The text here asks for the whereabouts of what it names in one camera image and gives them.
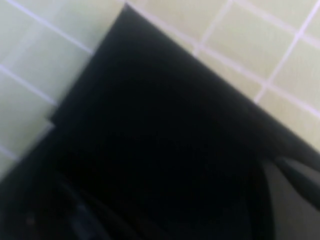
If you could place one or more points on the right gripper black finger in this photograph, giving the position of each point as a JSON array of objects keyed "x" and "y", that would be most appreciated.
[{"x": 30, "y": 215}]

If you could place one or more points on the black printed glasses case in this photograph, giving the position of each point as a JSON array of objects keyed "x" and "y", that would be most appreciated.
[{"x": 155, "y": 112}]

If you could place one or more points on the black framed glasses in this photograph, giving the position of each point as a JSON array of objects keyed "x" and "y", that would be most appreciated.
[{"x": 290, "y": 200}]

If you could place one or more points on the green checked tablecloth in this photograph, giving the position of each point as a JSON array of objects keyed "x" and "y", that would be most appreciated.
[{"x": 37, "y": 62}]

